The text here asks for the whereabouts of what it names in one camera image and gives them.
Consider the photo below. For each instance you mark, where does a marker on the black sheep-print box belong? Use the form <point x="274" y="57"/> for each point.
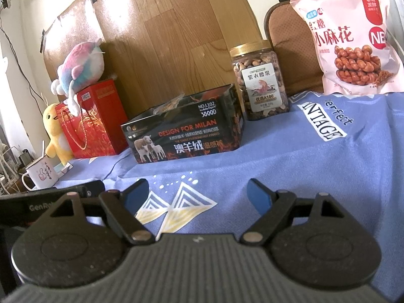
<point x="189" y="132"/>

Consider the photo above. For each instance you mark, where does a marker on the pastel plush toy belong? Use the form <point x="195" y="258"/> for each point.
<point x="82" y="63"/>

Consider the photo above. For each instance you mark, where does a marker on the small dark device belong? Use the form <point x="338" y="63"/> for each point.
<point x="24" y="158"/>

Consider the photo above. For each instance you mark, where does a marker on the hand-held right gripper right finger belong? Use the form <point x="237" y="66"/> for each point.
<point x="258" y="195"/>

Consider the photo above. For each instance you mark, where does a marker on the white enamel mug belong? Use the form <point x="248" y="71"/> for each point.
<point x="41" y="173"/>

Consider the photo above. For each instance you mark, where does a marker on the yellow duck plush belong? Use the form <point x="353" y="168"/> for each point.
<point x="55" y="126"/>

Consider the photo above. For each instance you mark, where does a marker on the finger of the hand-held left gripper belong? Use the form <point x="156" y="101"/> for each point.
<point x="93" y="188"/>

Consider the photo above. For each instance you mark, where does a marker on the pale blue flat box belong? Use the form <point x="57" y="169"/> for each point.
<point x="64" y="169"/>

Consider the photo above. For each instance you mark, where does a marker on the red gold-patterned box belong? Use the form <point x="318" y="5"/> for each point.
<point x="107" y="123"/>

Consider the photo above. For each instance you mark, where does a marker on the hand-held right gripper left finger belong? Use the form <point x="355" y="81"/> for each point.
<point x="137" y="195"/>

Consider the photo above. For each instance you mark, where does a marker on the brown perforated cushion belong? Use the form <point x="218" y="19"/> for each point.
<point x="290" y="53"/>

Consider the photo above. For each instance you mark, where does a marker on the thin white stick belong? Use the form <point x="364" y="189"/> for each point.
<point x="43" y="150"/>

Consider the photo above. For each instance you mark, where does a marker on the large pink snack bag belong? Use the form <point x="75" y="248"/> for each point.
<point x="347" y="38"/>

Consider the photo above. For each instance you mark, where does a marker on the blue printed blanket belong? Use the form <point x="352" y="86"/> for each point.
<point x="284" y="164"/>

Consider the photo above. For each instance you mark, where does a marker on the gold-lidded nut jar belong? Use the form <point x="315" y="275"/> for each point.
<point x="258" y="101"/>

